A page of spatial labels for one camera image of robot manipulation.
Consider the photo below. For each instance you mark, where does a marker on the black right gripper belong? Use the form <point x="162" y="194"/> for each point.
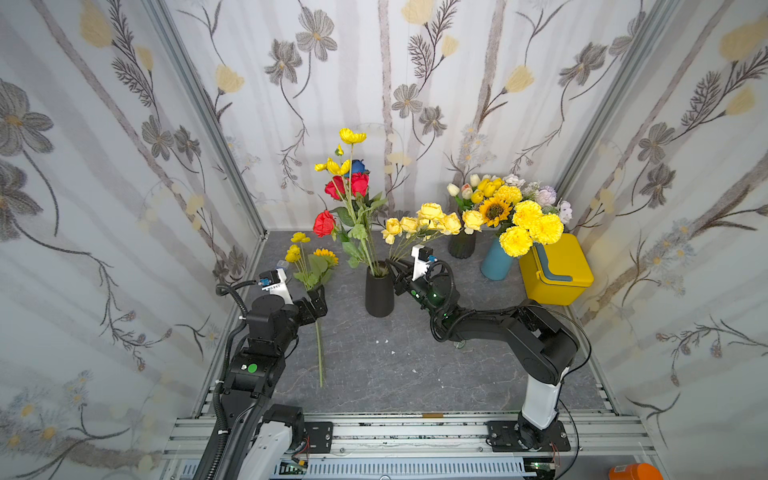
<point x="405" y="278"/>

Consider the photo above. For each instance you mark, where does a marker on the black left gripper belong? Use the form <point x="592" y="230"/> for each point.
<point x="319" y="306"/>

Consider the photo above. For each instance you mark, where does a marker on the black vase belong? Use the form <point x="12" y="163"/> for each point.
<point x="379" y="291"/>

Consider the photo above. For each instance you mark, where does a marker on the yellow sunflower stem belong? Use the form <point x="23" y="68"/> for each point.
<point x="324" y="258"/>

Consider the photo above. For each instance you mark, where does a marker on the yellow poppy flower stem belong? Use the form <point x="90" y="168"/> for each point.
<point x="295" y="255"/>

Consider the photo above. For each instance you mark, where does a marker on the yellow rose bunch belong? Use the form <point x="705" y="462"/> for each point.
<point x="430" y="223"/>

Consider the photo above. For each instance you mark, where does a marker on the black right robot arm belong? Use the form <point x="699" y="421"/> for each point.
<point x="542" y="345"/>

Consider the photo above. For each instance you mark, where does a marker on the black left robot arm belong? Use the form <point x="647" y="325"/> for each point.
<point x="251" y="434"/>

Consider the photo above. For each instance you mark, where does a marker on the dark glass vase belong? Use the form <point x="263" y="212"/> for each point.
<point x="462" y="245"/>

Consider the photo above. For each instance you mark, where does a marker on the teal vase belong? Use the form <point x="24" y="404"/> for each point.
<point x="497" y="263"/>

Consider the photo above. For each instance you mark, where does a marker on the red rose bouquet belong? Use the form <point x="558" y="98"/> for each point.
<point x="351" y="223"/>

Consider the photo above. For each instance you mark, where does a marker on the mixed tulip sunflower bouquet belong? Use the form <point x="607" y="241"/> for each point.
<point x="495" y="198"/>

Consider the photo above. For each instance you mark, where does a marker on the tall yellow poppy stem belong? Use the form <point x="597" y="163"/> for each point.
<point x="342" y="156"/>

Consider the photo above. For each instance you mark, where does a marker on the yellow marigold bouquet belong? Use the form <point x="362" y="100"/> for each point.
<point x="530" y="224"/>

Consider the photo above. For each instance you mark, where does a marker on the yellow lidded box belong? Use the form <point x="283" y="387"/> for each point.
<point x="556" y="274"/>

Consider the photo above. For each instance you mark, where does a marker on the orange object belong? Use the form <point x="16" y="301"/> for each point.
<point x="636" y="471"/>

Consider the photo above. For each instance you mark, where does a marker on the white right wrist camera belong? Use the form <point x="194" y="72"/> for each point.
<point x="422" y="259"/>

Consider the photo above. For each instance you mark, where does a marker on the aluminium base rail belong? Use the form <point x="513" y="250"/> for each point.
<point x="462" y="445"/>

